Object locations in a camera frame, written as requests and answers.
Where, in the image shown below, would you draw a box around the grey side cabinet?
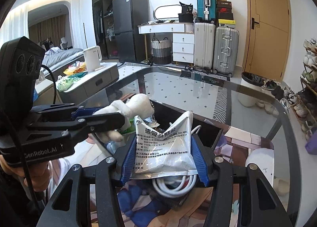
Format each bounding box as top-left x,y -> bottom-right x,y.
59,63 -> 119,104

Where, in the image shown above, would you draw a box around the white plush toy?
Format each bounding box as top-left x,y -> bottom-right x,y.
94,94 -> 154,144

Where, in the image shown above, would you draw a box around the wooden door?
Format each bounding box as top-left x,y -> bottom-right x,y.
243,0 -> 291,81

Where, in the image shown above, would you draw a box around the bed with grey blanket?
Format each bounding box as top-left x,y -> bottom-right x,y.
42,47 -> 83,72

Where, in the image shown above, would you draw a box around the stacked shoe boxes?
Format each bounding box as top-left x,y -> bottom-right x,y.
217,0 -> 236,29

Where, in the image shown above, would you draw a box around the white drawer desk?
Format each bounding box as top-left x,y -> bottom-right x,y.
138,23 -> 194,66

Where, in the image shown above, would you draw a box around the black handbag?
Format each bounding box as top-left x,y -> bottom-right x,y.
178,2 -> 193,23

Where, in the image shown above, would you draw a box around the silver foil medicine pouch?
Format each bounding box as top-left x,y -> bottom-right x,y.
131,111 -> 198,179

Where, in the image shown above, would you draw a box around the anime printed desk mat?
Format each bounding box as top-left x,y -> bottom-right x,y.
38,134 -> 284,226

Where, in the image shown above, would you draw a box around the wooden shoe rack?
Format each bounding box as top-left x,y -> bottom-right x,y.
293,38 -> 317,141

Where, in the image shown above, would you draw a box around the black refrigerator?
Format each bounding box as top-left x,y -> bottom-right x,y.
113,0 -> 149,63

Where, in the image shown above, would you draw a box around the oval black-framed mirror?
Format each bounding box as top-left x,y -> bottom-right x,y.
153,4 -> 182,21

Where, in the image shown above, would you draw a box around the white suitcase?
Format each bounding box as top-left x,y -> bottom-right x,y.
194,23 -> 216,68

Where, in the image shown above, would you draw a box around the dark glass wardrobe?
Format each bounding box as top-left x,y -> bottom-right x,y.
92,0 -> 118,59

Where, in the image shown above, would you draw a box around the teal suitcase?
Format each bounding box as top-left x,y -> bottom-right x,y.
197,0 -> 217,23

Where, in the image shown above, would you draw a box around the white electric kettle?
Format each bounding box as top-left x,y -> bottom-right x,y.
83,46 -> 102,72

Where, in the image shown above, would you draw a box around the silver suitcase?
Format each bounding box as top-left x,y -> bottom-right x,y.
213,27 -> 239,77

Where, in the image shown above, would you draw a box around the green snack packet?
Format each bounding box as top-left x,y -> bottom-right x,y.
119,119 -> 135,135

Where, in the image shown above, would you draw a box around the person's left hand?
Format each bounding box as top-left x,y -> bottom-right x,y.
1,155 -> 51,192

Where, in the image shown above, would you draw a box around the woven laundry basket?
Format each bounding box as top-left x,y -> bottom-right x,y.
151,37 -> 172,65

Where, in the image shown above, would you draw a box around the purple bag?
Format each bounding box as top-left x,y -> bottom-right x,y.
305,129 -> 317,155

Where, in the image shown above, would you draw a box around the black camera module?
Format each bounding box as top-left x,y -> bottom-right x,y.
1,36 -> 45,132

